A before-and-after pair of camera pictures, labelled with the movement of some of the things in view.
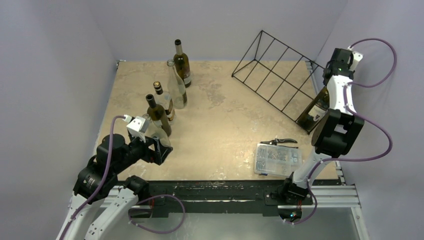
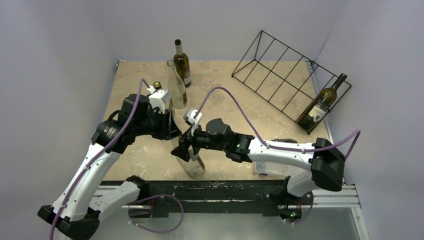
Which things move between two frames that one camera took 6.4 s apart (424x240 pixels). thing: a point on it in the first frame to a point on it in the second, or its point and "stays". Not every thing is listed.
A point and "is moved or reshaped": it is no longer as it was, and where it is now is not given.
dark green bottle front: (316, 111) stays
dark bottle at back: (181, 64) stays
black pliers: (276, 141) stays
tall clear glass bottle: (176, 86) stays
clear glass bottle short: (165, 140) is moved or reshaped
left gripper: (160, 152) to (168, 128)
